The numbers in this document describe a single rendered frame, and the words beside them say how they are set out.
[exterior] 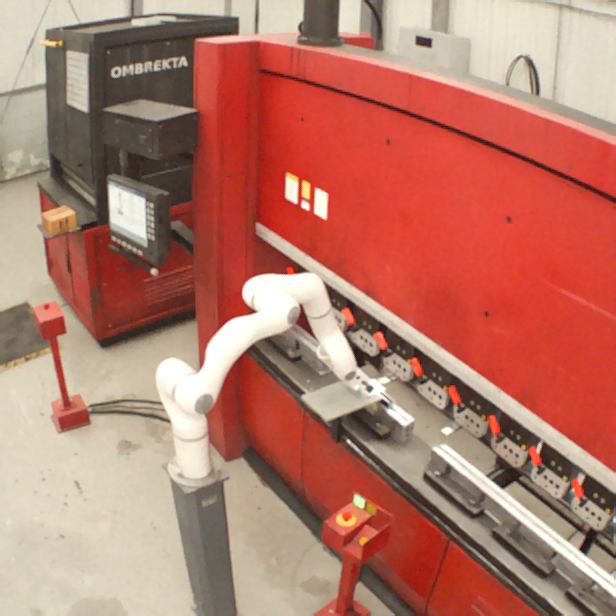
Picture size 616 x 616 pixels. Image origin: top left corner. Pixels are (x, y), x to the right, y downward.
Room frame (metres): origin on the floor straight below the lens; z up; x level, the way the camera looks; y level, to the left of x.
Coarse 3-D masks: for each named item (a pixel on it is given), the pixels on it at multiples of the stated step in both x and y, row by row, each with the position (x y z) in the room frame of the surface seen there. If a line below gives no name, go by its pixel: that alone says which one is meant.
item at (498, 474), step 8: (496, 464) 1.89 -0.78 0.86; (504, 464) 1.87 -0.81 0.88; (488, 472) 1.85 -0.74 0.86; (496, 472) 1.84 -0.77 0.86; (504, 472) 1.86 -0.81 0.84; (512, 472) 1.89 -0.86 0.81; (496, 480) 1.82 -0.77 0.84; (504, 480) 1.86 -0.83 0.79; (512, 480) 1.89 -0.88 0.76; (504, 488) 1.86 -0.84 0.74
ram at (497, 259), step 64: (320, 128) 2.52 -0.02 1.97; (384, 128) 2.22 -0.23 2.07; (448, 128) 2.01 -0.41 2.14; (384, 192) 2.20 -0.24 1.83; (448, 192) 1.95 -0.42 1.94; (512, 192) 1.74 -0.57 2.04; (576, 192) 1.55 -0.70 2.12; (320, 256) 2.49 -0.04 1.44; (384, 256) 2.18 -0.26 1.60; (448, 256) 1.93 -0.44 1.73; (512, 256) 1.71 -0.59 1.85; (576, 256) 1.52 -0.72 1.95; (384, 320) 2.15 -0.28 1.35; (448, 320) 1.90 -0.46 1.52; (512, 320) 1.68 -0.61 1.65; (576, 320) 1.48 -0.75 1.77; (512, 384) 1.63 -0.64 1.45; (576, 384) 1.43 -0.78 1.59
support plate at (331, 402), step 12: (336, 384) 2.24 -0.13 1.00; (348, 384) 2.24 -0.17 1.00; (312, 396) 2.15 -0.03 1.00; (324, 396) 2.16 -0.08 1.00; (336, 396) 2.16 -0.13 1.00; (348, 396) 2.16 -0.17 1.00; (372, 396) 2.16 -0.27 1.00; (312, 408) 2.09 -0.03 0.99; (324, 408) 2.08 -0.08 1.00; (336, 408) 2.08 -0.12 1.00; (348, 408) 2.08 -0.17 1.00; (360, 408) 2.10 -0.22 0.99
